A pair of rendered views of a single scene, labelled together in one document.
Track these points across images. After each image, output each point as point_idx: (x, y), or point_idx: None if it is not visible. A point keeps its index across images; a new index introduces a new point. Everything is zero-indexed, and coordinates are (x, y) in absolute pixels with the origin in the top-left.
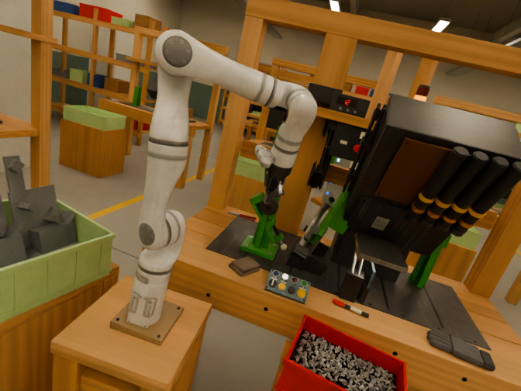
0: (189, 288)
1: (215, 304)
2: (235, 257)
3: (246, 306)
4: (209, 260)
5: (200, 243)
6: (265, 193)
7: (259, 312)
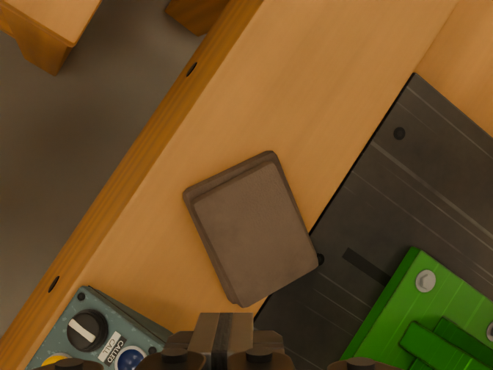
0: (238, 0)
1: (165, 100)
2: (344, 206)
3: (98, 211)
4: (318, 69)
5: (470, 67)
6: (245, 345)
7: (66, 258)
